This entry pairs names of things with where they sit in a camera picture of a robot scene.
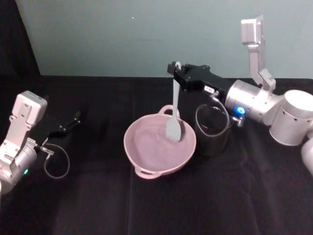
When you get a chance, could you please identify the thin left gripper cable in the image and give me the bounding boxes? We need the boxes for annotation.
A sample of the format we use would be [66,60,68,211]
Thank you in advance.
[40,143,71,179]

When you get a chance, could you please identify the black cylindrical utensil holder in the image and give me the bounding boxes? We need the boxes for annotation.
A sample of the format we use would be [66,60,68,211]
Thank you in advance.
[195,103,232,157]

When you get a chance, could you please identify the pink bowl with handles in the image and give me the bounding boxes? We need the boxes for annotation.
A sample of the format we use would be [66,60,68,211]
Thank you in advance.
[123,104,197,180]

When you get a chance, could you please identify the black curtain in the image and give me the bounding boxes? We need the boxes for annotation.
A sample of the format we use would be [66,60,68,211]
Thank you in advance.
[0,0,41,77]

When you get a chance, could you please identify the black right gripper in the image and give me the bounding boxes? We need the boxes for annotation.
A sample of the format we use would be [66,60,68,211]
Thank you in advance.
[167,62,232,99]

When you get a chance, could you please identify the thin gripper cable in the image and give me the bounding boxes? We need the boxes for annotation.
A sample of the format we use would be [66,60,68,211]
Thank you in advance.
[40,143,71,179]
[195,94,245,137]

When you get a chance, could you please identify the black table cloth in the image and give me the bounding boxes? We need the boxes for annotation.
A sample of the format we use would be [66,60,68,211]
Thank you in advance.
[0,74,313,235]

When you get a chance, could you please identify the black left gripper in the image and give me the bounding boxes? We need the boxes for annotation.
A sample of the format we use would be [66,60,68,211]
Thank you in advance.
[29,111,82,148]

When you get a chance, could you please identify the grey silicone spatula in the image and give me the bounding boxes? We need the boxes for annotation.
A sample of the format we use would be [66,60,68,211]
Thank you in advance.
[165,61,183,143]

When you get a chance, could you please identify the thin right gripper cable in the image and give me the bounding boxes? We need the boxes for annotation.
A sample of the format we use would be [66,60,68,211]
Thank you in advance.
[195,94,245,137]

